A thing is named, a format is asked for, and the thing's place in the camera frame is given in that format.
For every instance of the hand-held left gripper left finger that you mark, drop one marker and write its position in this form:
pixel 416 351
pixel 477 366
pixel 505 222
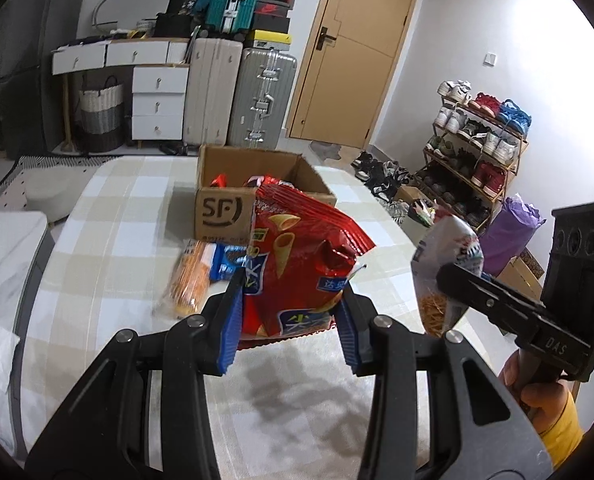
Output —
pixel 229 330

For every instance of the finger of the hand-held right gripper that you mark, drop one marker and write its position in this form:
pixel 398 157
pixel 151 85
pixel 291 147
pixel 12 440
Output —
pixel 477 295

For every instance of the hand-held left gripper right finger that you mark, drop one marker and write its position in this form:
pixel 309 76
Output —
pixel 349 340

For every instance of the white orange stick snack bag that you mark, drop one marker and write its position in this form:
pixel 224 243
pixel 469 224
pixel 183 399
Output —
pixel 444 245

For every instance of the orange biscuit packet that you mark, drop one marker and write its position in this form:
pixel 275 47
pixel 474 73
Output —
pixel 192 280

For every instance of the blue cookie packet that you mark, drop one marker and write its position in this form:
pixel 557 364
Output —
pixel 227 260

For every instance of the red cone chip bag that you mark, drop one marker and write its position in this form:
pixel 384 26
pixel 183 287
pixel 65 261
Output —
pixel 297 250

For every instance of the small red snack packet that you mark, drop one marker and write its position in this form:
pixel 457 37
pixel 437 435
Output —
pixel 219 181

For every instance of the person's right hand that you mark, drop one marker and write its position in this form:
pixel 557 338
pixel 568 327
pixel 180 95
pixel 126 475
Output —
pixel 542 400

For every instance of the tan printed cardboard box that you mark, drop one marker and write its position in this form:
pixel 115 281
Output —
pixel 519 270

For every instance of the purple plastic bag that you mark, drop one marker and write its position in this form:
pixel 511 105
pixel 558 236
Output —
pixel 512 230

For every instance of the white trash bin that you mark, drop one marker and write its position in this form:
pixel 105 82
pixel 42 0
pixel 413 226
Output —
pixel 422 212

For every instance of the shoe rack with shoes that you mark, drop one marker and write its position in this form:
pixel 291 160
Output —
pixel 492 177

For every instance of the wooden shoe rack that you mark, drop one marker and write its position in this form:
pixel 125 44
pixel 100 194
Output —
pixel 469 176

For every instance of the small brown cardboard box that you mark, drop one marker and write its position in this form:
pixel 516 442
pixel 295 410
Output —
pixel 409 194

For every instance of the pile of dark shoes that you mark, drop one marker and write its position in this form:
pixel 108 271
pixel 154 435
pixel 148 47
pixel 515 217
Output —
pixel 377 175

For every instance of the white round pouf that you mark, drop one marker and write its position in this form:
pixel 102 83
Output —
pixel 52 195

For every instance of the white marble side table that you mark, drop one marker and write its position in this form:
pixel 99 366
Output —
pixel 12 250

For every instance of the silver suitcase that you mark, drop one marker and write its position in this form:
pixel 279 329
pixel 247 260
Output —
pixel 262 100

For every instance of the white three drawer cabinet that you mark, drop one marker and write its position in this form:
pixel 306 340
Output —
pixel 159 105

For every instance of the beige suitcase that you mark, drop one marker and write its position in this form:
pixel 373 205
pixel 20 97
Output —
pixel 212 95

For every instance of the woven laundry basket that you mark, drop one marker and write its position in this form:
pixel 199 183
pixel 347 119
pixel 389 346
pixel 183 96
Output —
pixel 102 115

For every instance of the wooden door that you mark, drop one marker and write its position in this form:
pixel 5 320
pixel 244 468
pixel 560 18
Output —
pixel 357 60

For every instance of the patterned grey rug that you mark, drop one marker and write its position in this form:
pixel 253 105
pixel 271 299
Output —
pixel 7 180

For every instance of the white wooden desk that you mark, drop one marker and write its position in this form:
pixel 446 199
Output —
pixel 127 54

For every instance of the black storage box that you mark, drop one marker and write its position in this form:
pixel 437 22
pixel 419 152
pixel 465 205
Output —
pixel 174 25

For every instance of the large black shoe box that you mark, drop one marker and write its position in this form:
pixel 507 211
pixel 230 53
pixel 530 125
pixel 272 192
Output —
pixel 271 22

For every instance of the white mesh basket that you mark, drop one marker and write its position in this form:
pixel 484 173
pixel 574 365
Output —
pixel 146 27

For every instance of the red shoe box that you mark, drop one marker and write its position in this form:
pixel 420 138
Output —
pixel 273 8

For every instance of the grey refrigerator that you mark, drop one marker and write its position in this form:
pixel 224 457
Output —
pixel 37 60

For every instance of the arched silver mirror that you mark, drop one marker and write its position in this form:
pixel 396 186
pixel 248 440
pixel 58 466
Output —
pixel 127 10

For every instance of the white light switch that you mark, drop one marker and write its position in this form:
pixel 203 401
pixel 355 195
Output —
pixel 489 59

